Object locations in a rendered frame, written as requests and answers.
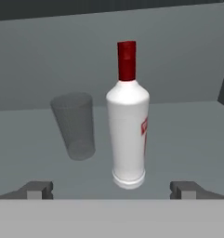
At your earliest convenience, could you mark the grey cabinet interior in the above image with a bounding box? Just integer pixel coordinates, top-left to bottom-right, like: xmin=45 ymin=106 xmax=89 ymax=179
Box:
xmin=0 ymin=0 xmax=224 ymax=200

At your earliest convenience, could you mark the white liquor bottle red cap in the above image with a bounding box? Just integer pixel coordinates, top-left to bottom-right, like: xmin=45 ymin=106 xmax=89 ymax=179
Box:
xmin=105 ymin=40 xmax=151 ymax=190

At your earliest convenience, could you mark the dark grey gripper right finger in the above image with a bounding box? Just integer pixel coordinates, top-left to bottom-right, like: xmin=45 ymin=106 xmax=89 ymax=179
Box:
xmin=169 ymin=180 xmax=224 ymax=200

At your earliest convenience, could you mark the clear glass cup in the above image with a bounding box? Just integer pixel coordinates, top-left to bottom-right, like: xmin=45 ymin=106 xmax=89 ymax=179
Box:
xmin=49 ymin=91 xmax=97 ymax=162

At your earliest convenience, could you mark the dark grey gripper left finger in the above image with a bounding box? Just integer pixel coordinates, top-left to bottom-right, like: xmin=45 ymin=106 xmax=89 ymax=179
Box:
xmin=0 ymin=180 xmax=54 ymax=200

